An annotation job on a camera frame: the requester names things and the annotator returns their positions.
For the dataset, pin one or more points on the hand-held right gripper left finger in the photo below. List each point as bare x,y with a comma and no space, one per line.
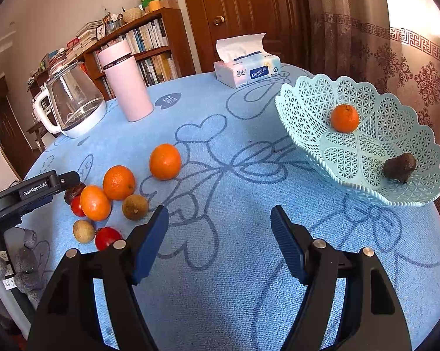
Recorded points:
152,243

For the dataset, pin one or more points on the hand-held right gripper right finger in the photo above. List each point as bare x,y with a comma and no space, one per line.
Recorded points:
287,245

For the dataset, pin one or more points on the small brown round fruit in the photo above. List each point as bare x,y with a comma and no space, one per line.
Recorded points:
135,207
84,231

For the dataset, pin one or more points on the dark water chestnut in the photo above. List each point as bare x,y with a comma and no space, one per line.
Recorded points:
399,168
73,191

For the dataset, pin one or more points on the red cherry tomato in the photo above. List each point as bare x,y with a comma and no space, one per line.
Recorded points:
77,209
108,238

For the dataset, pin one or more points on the orange mandarin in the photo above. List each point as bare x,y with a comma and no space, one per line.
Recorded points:
95,203
165,161
119,182
345,118

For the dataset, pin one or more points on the pale green lattice fruit basket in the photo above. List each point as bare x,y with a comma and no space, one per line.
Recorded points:
355,153

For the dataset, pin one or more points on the grey plush toy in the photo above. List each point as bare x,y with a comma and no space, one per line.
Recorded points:
26,270

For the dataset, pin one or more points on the blue printed tablecloth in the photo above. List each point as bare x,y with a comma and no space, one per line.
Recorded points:
220,175

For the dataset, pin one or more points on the glass kettle with white base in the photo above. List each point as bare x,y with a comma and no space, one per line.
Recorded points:
73,102

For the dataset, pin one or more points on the pink thermos bottle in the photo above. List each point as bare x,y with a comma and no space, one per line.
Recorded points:
126,84

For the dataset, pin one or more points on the stack of books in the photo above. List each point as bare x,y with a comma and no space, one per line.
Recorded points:
83,40

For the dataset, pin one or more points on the tissue box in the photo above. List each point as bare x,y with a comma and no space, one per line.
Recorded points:
247,69

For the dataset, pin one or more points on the row of books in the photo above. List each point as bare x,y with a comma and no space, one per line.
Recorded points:
147,38

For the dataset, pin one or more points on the woven bowl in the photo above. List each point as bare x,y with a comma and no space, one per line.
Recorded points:
133,15

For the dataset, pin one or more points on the wooden bookshelf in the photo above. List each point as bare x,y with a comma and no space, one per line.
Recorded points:
176,33

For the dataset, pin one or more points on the patterned brown curtain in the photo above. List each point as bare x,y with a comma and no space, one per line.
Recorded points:
373,36

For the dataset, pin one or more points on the yellow container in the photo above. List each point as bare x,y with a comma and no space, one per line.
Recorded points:
156,6

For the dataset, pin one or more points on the brass door knob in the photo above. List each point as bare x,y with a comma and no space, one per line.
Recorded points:
218,20

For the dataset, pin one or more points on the brown wooden door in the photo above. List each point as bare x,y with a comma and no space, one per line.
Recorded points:
249,3

